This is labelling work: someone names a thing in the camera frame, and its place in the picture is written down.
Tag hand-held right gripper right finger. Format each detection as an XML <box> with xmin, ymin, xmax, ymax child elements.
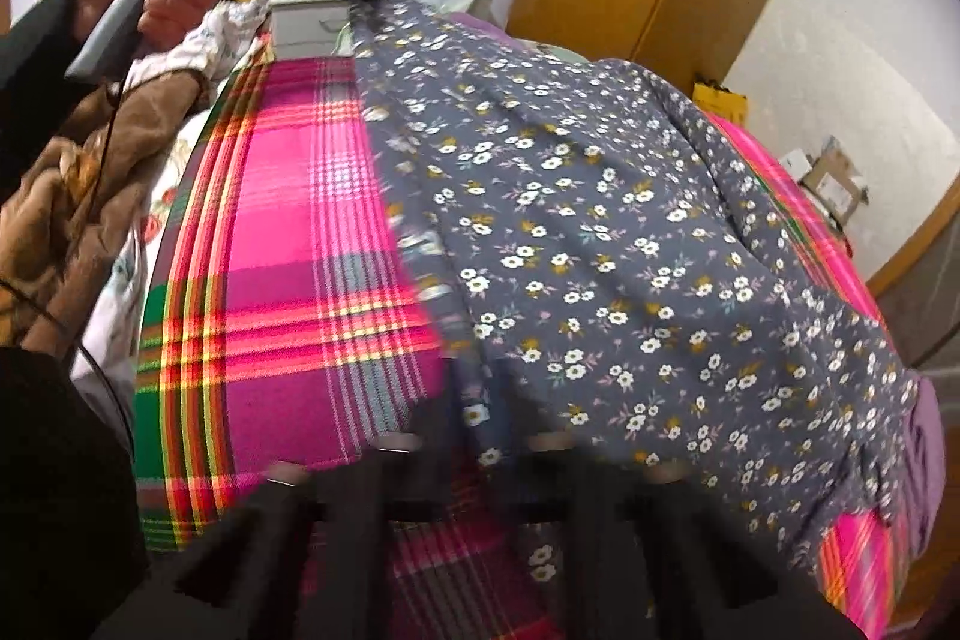
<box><xmin>517</xmin><ymin>415</ymin><xmax>871</xmax><ymax>640</ymax></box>

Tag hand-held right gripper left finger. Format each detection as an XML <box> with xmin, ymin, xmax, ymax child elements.
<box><xmin>90</xmin><ymin>396</ymin><xmax>466</xmax><ymax>640</ymax></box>

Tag grey large-flower pants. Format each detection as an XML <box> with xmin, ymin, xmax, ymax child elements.
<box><xmin>349</xmin><ymin>0</ymin><xmax>925</xmax><ymax>585</ymax></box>

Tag person's left forearm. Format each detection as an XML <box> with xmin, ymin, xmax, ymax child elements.
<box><xmin>0</xmin><ymin>0</ymin><xmax>95</xmax><ymax>191</ymax></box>

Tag white nightstand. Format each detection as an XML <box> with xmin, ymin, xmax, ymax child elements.
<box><xmin>268</xmin><ymin>0</ymin><xmax>353</xmax><ymax>60</ymax></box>

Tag purple crumpled cloth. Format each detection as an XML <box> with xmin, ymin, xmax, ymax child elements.
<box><xmin>442</xmin><ymin>10</ymin><xmax>518</xmax><ymax>41</ymax></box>

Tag pink plaid bed sheet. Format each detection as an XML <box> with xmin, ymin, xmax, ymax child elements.
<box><xmin>135</xmin><ymin>51</ymin><xmax>946</xmax><ymax>640</ymax></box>

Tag pale green table cover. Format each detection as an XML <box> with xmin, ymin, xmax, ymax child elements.
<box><xmin>536</xmin><ymin>42</ymin><xmax>597</xmax><ymax>67</ymax></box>

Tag white floral bedding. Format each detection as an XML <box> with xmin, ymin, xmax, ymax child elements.
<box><xmin>75</xmin><ymin>0</ymin><xmax>271</xmax><ymax>431</ymax></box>

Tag purple folded cloth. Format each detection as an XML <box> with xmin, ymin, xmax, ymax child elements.
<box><xmin>892</xmin><ymin>377</ymin><xmax>947</xmax><ymax>536</ymax></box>

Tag brown blanket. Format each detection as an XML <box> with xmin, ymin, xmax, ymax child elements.
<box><xmin>0</xmin><ymin>74</ymin><xmax>211</xmax><ymax>348</ymax></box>

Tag person's black clothing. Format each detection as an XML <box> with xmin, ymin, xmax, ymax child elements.
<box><xmin>0</xmin><ymin>340</ymin><xmax>151</xmax><ymax>640</ymax></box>

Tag grey plastic door curtain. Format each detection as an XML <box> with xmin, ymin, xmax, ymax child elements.
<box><xmin>877</xmin><ymin>250</ymin><xmax>960</xmax><ymax>371</ymax></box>

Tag yellow bag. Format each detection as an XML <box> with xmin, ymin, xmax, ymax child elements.
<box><xmin>690</xmin><ymin>77</ymin><xmax>751</xmax><ymax>124</ymax></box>

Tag cardboard box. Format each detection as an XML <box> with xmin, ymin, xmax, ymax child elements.
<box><xmin>799</xmin><ymin>137</ymin><xmax>871</xmax><ymax>229</ymax></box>

